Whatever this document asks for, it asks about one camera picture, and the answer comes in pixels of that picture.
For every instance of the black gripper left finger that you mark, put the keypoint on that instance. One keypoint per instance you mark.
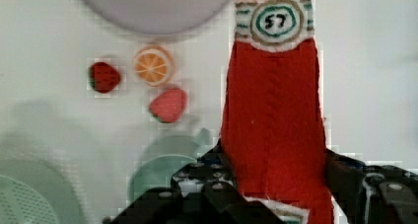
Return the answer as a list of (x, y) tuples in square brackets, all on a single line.
[(204, 192)]

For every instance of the dark red felt strawberry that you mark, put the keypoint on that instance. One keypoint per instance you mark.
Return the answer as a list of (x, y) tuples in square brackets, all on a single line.
[(103, 78)]

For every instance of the grey oval plate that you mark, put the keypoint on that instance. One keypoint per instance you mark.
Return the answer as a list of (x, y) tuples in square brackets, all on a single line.
[(157, 17)]

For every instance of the pink felt strawberry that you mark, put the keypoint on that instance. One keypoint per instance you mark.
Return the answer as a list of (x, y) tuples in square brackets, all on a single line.
[(169, 106)]

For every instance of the teal green mug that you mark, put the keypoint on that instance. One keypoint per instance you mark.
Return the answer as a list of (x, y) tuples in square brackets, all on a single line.
[(167, 154)]

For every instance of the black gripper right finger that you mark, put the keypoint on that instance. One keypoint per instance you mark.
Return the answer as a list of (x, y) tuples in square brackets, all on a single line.
[(372, 194)]

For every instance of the felt orange slice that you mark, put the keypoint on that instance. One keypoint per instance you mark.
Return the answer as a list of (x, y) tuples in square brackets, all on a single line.
[(154, 65)]

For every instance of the pale green strainer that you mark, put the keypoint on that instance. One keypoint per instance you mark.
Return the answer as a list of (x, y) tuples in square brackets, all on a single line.
[(32, 193)]

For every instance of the red felt ketchup bottle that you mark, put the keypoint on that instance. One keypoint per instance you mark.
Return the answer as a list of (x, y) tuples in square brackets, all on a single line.
[(272, 129)]

